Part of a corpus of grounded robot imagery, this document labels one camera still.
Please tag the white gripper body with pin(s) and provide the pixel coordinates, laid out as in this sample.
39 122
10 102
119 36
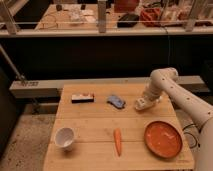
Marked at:
143 103

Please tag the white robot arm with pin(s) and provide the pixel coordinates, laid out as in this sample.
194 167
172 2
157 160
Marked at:
201 112

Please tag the white ceramic bowl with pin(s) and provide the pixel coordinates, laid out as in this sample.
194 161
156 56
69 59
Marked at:
64 138

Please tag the orange carrot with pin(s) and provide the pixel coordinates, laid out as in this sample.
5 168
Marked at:
117 140

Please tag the orange plate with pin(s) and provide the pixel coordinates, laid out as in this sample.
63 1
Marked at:
162 139

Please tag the orange tool on shelf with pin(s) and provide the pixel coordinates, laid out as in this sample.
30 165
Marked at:
150 16

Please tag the black bag on shelf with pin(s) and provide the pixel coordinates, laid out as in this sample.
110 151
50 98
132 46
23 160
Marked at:
127 20

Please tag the grey metal rail beam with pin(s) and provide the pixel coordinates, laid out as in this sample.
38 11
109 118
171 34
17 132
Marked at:
53 88

